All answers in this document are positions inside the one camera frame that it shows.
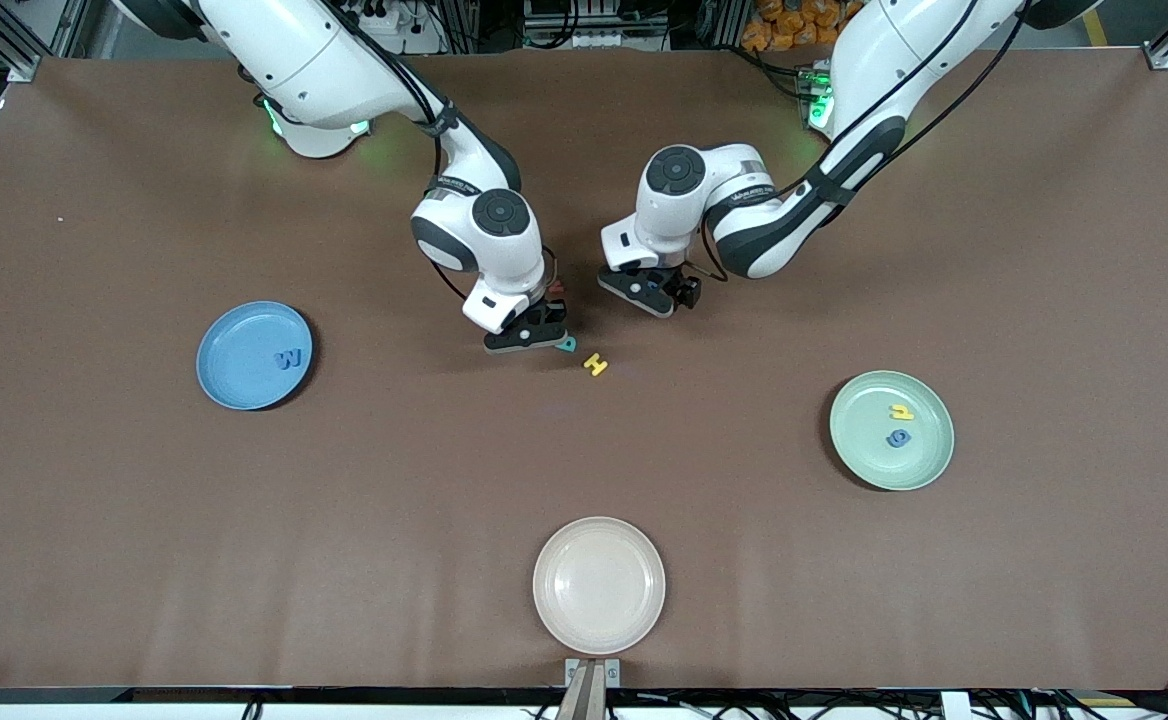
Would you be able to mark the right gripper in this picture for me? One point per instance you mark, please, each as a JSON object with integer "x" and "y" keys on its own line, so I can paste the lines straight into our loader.
{"x": 547, "y": 318}

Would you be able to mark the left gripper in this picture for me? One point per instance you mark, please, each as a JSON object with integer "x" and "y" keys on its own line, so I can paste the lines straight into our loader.
{"x": 685, "y": 289}

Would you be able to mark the yellow uppercase H foam letter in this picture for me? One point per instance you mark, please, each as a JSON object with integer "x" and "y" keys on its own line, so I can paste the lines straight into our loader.
{"x": 596, "y": 365}

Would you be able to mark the blue uppercase W foam letter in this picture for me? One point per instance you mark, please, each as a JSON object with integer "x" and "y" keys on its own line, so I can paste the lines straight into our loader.
{"x": 288, "y": 359}

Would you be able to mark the blue lowercase g foam letter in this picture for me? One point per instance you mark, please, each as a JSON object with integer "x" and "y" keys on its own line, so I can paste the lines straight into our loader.
{"x": 892, "y": 437}

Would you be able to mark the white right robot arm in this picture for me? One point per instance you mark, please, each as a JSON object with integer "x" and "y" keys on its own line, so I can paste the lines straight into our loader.
{"x": 294, "y": 60}

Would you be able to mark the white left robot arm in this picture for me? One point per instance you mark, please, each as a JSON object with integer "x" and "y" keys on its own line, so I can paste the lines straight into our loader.
{"x": 874, "y": 60}

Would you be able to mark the blue plate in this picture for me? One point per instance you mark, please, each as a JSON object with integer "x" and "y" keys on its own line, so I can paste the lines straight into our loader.
{"x": 244, "y": 385}

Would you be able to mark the beige plate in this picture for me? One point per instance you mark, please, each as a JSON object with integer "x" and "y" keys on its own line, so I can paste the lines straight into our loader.
{"x": 599, "y": 590}

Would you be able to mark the green plate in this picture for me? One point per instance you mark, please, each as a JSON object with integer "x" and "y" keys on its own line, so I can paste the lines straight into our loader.
{"x": 919, "y": 465}

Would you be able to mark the brown table mat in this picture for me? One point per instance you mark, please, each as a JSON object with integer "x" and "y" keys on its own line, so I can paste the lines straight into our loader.
{"x": 584, "y": 450}

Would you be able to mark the white black electronics box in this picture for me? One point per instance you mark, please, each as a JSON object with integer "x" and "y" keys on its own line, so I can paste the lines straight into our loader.
{"x": 594, "y": 40}

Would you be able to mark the orange fruit pile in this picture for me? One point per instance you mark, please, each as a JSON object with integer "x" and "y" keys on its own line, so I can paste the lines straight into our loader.
{"x": 794, "y": 25}

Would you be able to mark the white power strip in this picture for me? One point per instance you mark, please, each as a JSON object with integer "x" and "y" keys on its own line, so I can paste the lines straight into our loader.
{"x": 424, "y": 42}

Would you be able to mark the grey metal mount bracket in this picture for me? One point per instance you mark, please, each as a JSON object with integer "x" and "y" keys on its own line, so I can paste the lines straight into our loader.
{"x": 614, "y": 672}

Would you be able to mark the beige camera mount pole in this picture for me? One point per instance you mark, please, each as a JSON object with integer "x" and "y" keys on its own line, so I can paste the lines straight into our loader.
{"x": 584, "y": 700}

